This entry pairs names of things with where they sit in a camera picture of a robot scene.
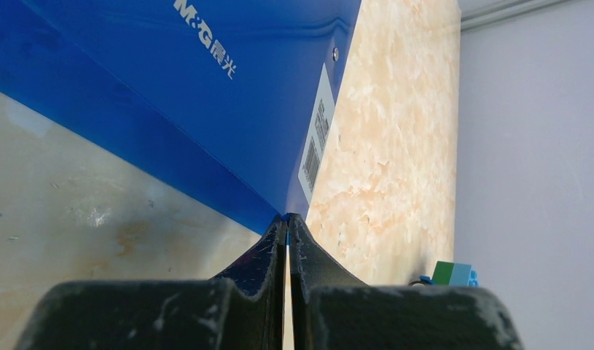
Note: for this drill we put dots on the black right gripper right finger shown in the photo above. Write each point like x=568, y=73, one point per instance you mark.
x=332, y=309

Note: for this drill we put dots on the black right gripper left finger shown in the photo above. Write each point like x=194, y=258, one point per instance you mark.
x=242, y=307

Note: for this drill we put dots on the blue plastic file folder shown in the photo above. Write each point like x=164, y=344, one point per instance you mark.
x=229, y=102

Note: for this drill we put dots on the grey aluminium frame post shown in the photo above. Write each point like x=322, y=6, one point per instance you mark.
x=501, y=11

